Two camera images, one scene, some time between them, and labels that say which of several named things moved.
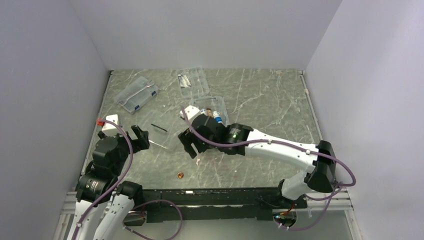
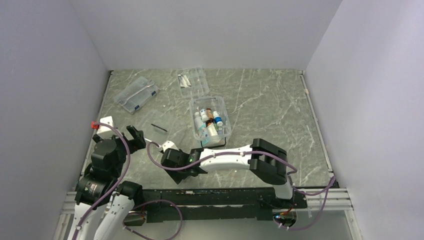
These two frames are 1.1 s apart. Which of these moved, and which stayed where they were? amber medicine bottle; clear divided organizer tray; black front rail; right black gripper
Moved: right black gripper
Stayed: clear divided organizer tray; amber medicine bottle; black front rail
